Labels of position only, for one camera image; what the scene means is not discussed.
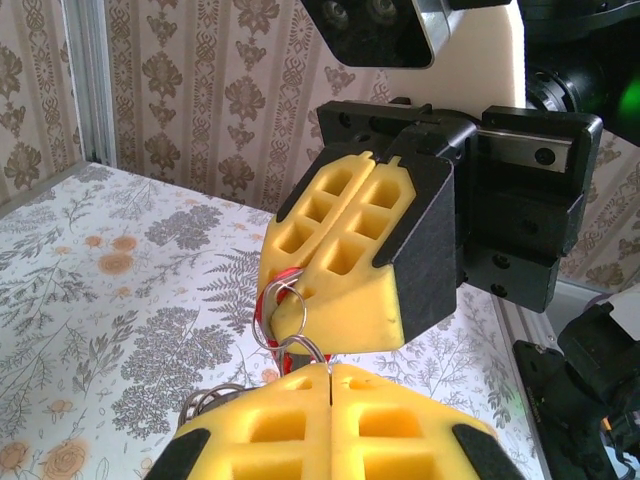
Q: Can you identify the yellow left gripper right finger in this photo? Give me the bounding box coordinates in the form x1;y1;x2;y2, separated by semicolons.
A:
331;362;529;480

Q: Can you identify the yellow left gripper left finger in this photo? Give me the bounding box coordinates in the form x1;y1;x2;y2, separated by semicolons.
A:
143;362;334;480

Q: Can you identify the silver keyring with chain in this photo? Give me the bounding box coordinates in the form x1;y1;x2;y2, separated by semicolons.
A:
178;334;335;432

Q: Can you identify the key with red tag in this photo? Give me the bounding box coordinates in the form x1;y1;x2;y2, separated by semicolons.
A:
251;267;334;376

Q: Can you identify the floral print tablecloth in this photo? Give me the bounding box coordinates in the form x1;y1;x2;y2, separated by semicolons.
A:
0;162;551;480

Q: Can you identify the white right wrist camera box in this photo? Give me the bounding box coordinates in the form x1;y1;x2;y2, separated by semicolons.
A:
298;0;527;110

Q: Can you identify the aluminium right corner post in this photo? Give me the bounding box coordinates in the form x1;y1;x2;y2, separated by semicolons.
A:
63;0;120;170

